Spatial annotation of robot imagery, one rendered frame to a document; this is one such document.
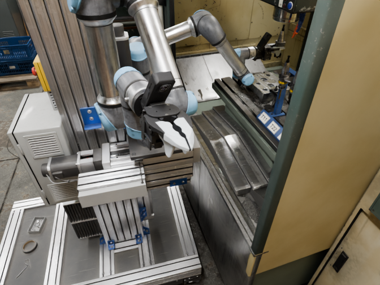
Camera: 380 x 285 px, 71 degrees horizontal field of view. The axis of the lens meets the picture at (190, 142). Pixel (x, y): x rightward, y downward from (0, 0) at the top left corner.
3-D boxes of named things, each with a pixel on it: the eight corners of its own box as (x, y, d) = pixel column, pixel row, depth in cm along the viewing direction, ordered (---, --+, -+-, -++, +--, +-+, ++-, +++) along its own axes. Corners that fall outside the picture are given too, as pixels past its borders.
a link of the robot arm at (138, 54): (129, 75, 144) (125, 50, 135) (127, 65, 154) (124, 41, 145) (151, 73, 146) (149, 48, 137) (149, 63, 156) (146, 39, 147)
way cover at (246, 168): (237, 203, 157) (240, 185, 147) (189, 121, 223) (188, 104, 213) (281, 191, 164) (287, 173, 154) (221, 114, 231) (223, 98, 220)
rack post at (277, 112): (272, 117, 177) (281, 76, 158) (267, 113, 181) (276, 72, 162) (285, 115, 179) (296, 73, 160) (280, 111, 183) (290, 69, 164)
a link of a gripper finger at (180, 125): (201, 165, 52) (179, 139, 59) (206, 141, 49) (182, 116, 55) (187, 169, 51) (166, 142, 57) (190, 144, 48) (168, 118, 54)
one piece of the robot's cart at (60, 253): (-12, 335, 153) (-27, 325, 143) (21, 214, 218) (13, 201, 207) (201, 279, 178) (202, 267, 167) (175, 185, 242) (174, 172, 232)
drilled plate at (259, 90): (262, 100, 187) (263, 93, 184) (242, 82, 208) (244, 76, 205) (290, 95, 192) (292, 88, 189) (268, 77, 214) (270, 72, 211)
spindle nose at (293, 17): (302, 22, 162) (308, 0, 154) (276, 23, 161) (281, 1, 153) (292, 16, 174) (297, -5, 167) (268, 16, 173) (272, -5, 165)
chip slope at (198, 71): (197, 113, 232) (197, 86, 215) (175, 80, 281) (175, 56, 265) (286, 97, 253) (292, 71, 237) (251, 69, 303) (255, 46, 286)
